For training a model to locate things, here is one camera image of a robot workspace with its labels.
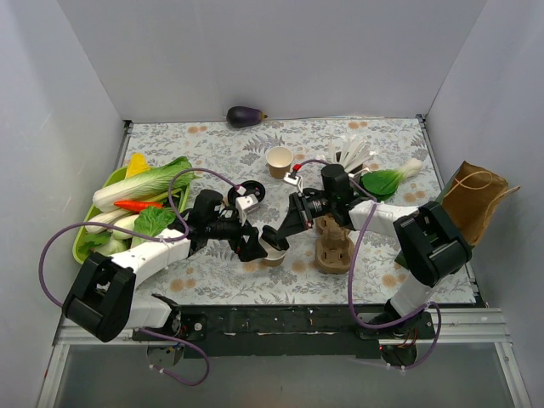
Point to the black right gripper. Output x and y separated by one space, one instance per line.
301 211

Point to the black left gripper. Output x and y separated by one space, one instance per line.
245 236

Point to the brown paper coffee cup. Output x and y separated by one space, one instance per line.
274 257

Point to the black coffee cup lid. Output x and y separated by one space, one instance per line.
280 245

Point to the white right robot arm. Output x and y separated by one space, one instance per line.
431 245

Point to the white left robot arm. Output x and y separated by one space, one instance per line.
101 299

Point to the black lid stack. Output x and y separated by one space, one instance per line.
247 188

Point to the green leafy lettuce toy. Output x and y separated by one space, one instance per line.
152 221

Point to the brown cardboard cup carrier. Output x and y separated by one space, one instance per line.
334 249

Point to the floral patterned table mat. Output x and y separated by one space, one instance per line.
222 155

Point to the large napa cabbage toy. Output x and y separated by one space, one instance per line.
141 186

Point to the orange carrot toy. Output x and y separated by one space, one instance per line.
137 206

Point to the yellow corn toy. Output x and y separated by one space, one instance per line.
136 165

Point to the round green cabbage toy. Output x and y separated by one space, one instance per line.
112 246

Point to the white daikon radish toy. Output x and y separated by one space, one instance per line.
121 218

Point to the grey straw holder cup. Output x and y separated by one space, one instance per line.
357 173

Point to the purple eggplant toy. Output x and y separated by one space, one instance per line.
243 117

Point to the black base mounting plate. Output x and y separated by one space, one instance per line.
264 330

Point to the green bok choy toy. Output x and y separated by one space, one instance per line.
382 184

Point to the dark green paper bag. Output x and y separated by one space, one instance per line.
401 259

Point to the brown paper bag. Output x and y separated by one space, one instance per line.
471 197

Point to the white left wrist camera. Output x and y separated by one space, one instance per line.
245 204

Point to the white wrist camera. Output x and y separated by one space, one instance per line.
245 204
293 179

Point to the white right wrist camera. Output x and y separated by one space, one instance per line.
293 179

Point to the aluminium frame rail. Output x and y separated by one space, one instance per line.
463 325

